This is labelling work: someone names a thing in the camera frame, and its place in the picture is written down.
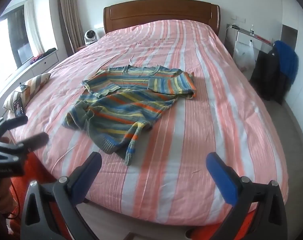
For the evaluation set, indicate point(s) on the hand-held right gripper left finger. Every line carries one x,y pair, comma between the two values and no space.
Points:
87,173

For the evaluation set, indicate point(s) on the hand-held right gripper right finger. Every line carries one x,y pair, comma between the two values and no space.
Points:
220,177

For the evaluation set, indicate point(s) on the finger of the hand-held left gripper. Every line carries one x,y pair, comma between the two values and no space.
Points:
16,122
35,141

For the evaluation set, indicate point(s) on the striped knit sweater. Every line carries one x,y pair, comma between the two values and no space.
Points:
131,105

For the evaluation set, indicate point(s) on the dark clothes on window seat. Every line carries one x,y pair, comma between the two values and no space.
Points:
45,53

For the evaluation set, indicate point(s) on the person's left hand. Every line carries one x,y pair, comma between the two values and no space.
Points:
0,200

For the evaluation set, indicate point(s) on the dark phone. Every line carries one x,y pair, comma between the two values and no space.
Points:
19,108

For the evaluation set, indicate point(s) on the orange cloth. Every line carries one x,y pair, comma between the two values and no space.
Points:
34,166

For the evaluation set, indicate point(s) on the striped pillow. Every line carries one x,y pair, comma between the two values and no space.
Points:
31,87

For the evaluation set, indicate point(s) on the white window seat cabinet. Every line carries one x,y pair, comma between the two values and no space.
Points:
24,72

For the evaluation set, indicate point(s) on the bed with pink striped cover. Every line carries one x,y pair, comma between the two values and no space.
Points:
191,117

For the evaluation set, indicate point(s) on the white sheer curtain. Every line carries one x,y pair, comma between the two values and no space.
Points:
34,28

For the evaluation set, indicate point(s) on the white round fan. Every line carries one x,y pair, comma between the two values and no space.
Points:
90,37

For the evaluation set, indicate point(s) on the beige curtain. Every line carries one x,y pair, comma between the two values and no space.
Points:
67,12

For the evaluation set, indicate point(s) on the clear plastic bag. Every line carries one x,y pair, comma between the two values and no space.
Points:
244,55

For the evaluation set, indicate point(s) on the white side desk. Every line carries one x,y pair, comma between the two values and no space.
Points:
251,38

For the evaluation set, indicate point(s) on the clear bottle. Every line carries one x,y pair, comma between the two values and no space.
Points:
252,29

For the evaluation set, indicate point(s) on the white wardrobe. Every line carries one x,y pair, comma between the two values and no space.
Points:
297,37

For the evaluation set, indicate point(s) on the wooden headboard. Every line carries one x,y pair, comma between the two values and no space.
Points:
164,15

